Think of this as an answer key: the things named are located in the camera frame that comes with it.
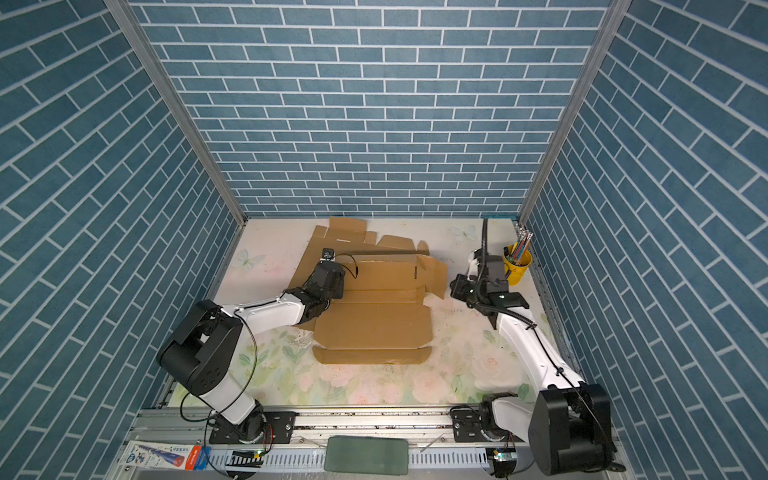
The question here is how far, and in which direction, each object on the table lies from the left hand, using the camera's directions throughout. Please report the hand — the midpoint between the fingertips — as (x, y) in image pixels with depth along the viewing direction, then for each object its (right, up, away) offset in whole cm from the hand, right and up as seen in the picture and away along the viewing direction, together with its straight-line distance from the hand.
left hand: (334, 277), depth 95 cm
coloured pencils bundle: (+61, +13, -1) cm, 62 cm away
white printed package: (-33, -39, -26) cm, 57 cm away
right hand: (+35, 0, -10) cm, 36 cm away
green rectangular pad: (+13, -39, -26) cm, 49 cm away
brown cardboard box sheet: (+16, -12, -2) cm, 20 cm away
